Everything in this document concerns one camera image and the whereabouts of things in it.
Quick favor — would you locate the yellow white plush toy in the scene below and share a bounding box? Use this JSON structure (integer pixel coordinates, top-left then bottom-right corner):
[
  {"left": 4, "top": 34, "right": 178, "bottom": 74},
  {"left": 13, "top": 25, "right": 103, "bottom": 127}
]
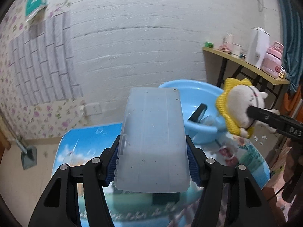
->
[{"left": 216, "top": 77, "right": 276, "bottom": 138}]

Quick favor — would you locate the wooden side table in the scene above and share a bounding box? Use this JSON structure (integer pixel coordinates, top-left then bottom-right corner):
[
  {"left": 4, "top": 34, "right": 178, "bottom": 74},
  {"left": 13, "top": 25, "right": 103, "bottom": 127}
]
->
[{"left": 202, "top": 47, "right": 289, "bottom": 109}]

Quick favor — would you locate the grey dustpan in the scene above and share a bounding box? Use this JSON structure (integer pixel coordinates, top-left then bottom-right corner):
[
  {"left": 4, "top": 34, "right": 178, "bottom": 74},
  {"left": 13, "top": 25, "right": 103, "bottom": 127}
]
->
[{"left": 15, "top": 136, "right": 37, "bottom": 170}]

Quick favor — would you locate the pink lunch jar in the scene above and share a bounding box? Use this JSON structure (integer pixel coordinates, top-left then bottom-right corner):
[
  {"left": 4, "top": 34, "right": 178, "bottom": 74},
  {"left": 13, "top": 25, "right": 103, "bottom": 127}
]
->
[{"left": 261, "top": 42, "right": 284, "bottom": 79}]

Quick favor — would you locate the light blue plastic basin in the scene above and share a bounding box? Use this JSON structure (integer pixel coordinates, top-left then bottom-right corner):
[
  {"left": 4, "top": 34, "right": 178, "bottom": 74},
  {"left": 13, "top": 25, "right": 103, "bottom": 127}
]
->
[{"left": 160, "top": 79, "right": 227, "bottom": 145}]

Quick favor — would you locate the black item in basin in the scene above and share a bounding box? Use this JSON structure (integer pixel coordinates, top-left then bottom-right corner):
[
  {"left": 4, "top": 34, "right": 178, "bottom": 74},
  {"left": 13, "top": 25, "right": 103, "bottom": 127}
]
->
[{"left": 188, "top": 103, "right": 208, "bottom": 123}]

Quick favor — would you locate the white electric kettle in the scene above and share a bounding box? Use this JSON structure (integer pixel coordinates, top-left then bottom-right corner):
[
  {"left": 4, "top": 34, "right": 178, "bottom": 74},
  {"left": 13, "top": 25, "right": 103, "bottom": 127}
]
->
[{"left": 245, "top": 27, "right": 270, "bottom": 69}]

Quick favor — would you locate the pink small object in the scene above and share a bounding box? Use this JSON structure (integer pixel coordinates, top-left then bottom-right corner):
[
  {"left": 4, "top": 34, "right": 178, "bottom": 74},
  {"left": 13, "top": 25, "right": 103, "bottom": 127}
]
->
[{"left": 219, "top": 43, "right": 232, "bottom": 54}]

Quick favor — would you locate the green small box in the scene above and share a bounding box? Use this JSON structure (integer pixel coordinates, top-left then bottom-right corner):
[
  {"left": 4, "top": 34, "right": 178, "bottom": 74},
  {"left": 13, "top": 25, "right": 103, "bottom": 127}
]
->
[{"left": 204, "top": 42, "right": 214, "bottom": 48}]

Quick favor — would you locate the blue curtain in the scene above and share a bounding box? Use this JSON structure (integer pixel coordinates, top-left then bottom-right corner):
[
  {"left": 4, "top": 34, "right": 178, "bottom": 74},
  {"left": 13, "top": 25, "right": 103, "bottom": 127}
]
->
[{"left": 279, "top": 0, "right": 302, "bottom": 93}]

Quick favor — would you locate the white wall socket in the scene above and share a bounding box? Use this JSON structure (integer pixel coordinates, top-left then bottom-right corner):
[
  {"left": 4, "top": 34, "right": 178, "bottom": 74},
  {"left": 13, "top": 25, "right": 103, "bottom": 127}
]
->
[{"left": 84, "top": 102, "right": 102, "bottom": 116}]

